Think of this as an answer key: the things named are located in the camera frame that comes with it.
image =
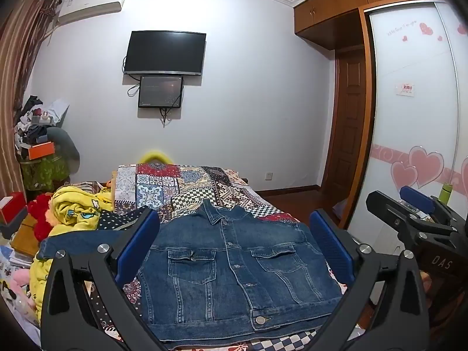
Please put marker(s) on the wooden overhead cabinet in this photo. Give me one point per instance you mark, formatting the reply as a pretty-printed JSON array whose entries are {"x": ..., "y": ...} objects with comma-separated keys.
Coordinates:
[{"x": 329, "y": 7}]

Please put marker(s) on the red white sticker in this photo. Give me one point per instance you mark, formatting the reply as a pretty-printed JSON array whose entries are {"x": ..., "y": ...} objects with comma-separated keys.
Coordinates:
[{"x": 406, "y": 90}]

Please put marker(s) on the navy dotted cloth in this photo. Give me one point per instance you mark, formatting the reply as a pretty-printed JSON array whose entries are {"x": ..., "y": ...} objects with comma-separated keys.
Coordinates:
[{"x": 117, "y": 219}]

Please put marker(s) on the patchwork printed bedsheet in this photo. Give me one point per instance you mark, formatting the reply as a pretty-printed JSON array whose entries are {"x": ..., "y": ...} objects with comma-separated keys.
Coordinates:
[{"x": 175, "y": 186}]

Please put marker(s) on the small black wall monitor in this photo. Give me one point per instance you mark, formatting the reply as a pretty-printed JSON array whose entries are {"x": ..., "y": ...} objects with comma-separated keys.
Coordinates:
[{"x": 160, "y": 91}]

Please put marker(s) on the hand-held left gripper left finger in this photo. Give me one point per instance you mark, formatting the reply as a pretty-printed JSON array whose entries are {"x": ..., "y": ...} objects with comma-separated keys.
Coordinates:
[{"x": 139, "y": 245}]

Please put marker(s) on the yellow pillow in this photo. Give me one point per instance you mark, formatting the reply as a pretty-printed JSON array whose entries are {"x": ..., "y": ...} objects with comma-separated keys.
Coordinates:
[{"x": 155, "y": 156}]

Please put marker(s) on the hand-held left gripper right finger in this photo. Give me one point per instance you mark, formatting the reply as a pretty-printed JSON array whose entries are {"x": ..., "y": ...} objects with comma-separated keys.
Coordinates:
[{"x": 331, "y": 245}]

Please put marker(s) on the pile of clutter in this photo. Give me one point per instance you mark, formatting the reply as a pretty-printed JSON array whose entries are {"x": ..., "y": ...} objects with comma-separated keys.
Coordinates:
[{"x": 36, "y": 124}]

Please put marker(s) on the red box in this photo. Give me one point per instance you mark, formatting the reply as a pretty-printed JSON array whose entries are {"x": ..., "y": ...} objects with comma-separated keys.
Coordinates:
[{"x": 11, "y": 208}]

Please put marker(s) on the orange box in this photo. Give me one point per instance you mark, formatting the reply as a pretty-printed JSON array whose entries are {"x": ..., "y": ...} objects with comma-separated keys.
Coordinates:
[{"x": 41, "y": 150}]

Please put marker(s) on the white air conditioner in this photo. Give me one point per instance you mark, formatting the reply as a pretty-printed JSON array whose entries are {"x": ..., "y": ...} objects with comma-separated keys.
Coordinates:
[{"x": 91, "y": 3}]

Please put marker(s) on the blue denim jacket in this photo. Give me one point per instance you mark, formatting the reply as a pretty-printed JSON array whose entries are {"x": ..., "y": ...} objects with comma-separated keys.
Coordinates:
[{"x": 226, "y": 270}]

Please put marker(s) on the brown striped curtain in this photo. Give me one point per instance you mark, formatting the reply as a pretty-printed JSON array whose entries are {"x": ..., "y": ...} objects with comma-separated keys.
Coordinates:
[{"x": 18, "y": 62}]

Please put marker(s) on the green patterned cloth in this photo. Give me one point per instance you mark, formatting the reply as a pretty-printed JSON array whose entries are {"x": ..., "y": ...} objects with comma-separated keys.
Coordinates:
[{"x": 44, "y": 173}]

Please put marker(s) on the pink plush toy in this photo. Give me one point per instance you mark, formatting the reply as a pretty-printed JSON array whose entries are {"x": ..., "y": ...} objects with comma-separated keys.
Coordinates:
[{"x": 16, "y": 287}]

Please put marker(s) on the brown wooden door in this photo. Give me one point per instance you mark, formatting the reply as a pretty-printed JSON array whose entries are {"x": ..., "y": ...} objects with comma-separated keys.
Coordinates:
[{"x": 347, "y": 135}]

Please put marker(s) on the yellow cartoon blanket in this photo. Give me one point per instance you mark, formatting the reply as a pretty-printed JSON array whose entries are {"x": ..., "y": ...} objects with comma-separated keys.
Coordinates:
[{"x": 73, "y": 204}]

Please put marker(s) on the light blue cloth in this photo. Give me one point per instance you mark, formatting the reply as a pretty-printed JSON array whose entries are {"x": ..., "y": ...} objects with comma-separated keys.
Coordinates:
[{"x": 342, "y": 212}]

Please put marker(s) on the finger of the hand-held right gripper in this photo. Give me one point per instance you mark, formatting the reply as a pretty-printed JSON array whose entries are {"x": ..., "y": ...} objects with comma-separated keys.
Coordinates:
[
  {"x": 387, "y": 212},
  {"x": 415, "y": 194}
]

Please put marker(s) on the black wall television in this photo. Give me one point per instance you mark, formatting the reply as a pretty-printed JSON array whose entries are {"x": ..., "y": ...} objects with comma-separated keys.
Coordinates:
[{"x": 164, "y": 53}]

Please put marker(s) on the brown cardboard box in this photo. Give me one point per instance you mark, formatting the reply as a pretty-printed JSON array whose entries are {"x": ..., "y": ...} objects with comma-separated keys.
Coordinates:
[{"x": 26, "y": 236}]

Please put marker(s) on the white wall socket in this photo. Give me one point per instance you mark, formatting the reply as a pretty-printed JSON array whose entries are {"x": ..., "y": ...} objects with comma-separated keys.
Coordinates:
[{"x": 268, "y": 176}]

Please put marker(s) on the green bottle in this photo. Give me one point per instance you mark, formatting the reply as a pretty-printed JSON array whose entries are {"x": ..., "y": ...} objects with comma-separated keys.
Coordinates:
[{"x": 445, "y": 193}]

